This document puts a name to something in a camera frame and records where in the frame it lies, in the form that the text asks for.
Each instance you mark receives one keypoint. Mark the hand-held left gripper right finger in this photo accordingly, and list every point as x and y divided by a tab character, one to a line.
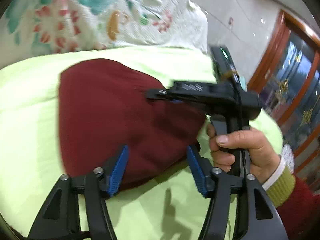
197	172

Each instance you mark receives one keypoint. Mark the person's right hand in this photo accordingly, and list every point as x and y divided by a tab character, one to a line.
255	145

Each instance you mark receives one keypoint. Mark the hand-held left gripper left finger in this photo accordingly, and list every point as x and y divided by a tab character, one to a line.
120	170

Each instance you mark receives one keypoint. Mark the maroon hooded knit sweater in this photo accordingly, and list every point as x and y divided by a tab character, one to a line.
112	110

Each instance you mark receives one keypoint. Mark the person's right forearm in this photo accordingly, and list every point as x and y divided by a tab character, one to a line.
295	200

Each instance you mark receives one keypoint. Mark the wooden glass-door cabinet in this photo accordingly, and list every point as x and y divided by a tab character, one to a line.
281	35

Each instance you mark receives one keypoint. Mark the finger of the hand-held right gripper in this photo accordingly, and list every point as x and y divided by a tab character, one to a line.
157	93

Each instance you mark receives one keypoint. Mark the light green bedsheet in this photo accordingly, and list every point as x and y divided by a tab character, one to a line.
30	117

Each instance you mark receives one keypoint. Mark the white floral quilt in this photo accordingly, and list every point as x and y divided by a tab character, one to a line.
100	10

